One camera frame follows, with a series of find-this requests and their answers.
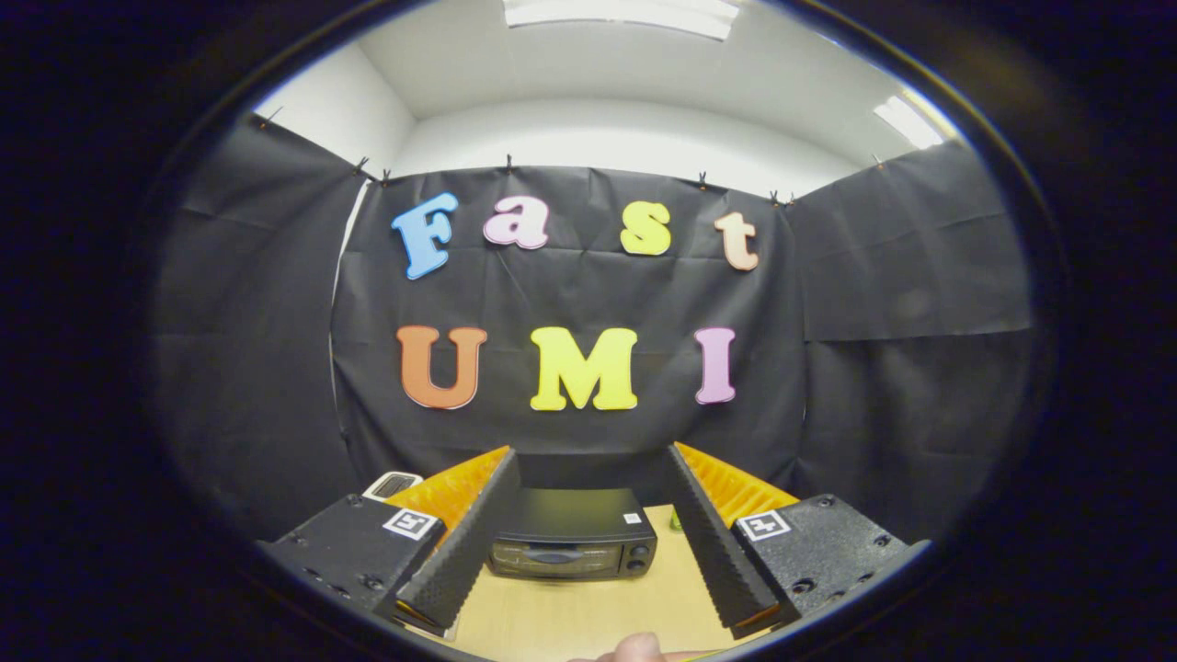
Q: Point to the small ceiling light panel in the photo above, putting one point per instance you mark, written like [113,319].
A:
[908,121]

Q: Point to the white pop-up toaster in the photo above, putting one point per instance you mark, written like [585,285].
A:
[391,485]

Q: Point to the long ceiling light panel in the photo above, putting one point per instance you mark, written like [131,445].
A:
[621,14]

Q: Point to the black backdrop cloth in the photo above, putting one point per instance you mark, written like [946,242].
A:
[570,294]

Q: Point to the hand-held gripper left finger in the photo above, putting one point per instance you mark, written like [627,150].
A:
[474,542]

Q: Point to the black toaster oven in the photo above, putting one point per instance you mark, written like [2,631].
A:
[570,510]

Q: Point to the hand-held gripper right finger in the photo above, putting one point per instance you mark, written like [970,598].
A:
[708,542]

